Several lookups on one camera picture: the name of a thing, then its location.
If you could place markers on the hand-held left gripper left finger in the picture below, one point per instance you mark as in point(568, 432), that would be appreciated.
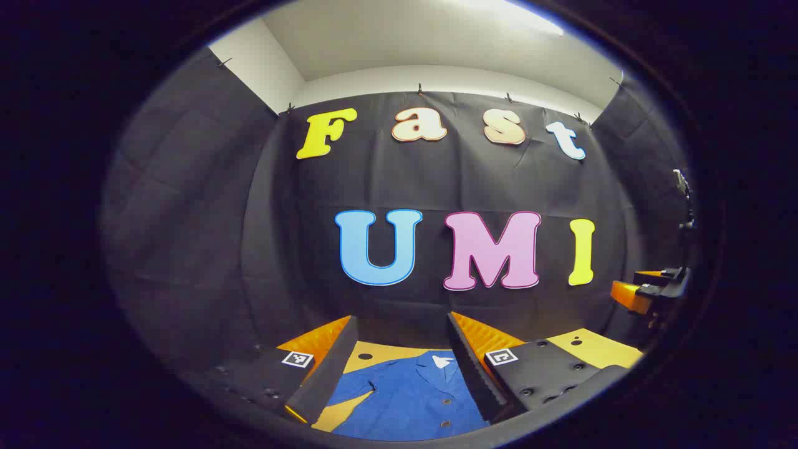
point(330, 368)

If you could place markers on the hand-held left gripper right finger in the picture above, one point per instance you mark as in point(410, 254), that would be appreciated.
point(471, 368)

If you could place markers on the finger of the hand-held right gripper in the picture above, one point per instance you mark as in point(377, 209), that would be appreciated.
point(654, 276)
point(629, 296)

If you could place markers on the blue jacket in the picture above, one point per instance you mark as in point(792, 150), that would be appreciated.
point(405, 399)

